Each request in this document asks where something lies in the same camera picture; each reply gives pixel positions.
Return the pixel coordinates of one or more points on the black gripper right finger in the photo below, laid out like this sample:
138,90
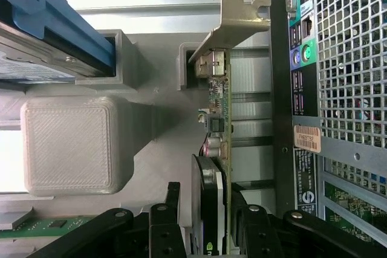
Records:
257,234

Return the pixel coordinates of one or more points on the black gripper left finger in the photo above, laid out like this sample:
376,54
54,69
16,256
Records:
164,234

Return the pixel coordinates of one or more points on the green spare RAM stick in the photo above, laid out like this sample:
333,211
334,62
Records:
54,224

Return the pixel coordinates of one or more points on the grey parts rack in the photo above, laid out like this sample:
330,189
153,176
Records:
69,146

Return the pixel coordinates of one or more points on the dark open PC case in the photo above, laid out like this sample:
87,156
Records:
278,89

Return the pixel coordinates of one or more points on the hard disk blue carrier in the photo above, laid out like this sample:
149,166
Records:
60,22

